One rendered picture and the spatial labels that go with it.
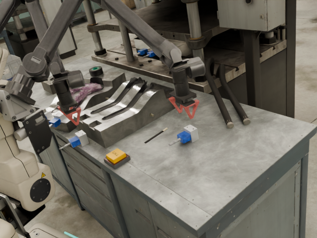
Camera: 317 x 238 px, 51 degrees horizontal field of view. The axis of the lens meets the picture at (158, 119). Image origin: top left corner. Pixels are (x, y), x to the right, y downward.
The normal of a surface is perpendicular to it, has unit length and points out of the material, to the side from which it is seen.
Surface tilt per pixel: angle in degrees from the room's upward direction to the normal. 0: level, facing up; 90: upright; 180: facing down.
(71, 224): 0
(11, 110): 90
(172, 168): 0
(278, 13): 90
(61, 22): 54
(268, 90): 90
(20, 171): 90
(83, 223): 0
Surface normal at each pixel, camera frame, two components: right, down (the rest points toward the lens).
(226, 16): -0.75, 0.44
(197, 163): -0.18, -0.86
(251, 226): 0.64, 0.27
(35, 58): 0.16, -0.22
